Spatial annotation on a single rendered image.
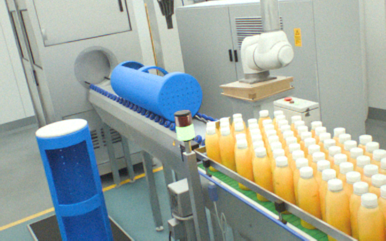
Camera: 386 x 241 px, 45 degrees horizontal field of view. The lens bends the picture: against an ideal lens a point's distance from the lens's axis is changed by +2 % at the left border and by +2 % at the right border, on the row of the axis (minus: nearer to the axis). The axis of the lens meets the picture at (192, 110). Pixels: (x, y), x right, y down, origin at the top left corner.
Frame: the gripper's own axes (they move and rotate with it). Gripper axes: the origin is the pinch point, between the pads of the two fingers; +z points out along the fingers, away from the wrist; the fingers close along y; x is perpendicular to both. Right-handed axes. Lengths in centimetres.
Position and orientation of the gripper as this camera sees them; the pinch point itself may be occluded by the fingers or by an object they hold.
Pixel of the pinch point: (169, 22)
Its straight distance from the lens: 254.3
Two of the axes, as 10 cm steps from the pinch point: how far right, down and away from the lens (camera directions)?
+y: -6.7, -0.7, 7.4
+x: -7.2, 2.7, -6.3
